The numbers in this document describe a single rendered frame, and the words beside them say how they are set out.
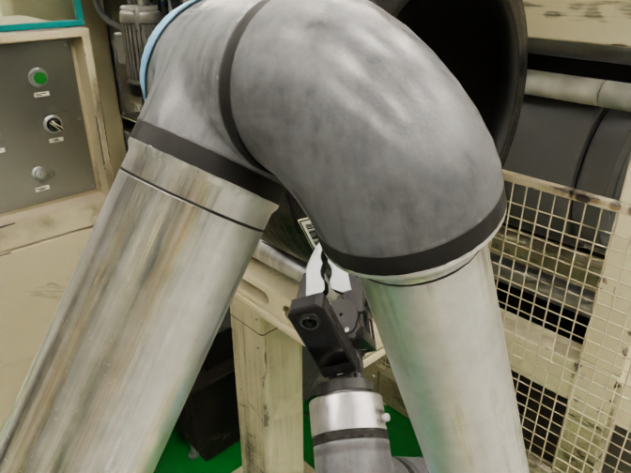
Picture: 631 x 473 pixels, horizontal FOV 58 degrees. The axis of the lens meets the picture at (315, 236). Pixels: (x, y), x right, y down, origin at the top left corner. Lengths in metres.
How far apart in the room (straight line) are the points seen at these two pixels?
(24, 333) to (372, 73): 1.24
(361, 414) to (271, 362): 0.73
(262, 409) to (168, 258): 1.13
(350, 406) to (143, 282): 0.36
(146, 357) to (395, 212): 0.19
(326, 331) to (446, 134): 0.41
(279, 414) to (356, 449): 0.85
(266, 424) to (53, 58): 0.97
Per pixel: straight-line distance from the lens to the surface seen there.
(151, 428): 0.42
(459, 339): 0.37
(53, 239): 1.38
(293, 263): 0.99
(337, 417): 0.68
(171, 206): 0.37
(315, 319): 0.65
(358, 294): 0.72
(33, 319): 1.44
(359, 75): 0.29
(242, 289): 1.11
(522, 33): 1.05
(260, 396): 1.45
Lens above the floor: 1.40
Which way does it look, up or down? 26 degrees down
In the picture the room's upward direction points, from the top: straight up
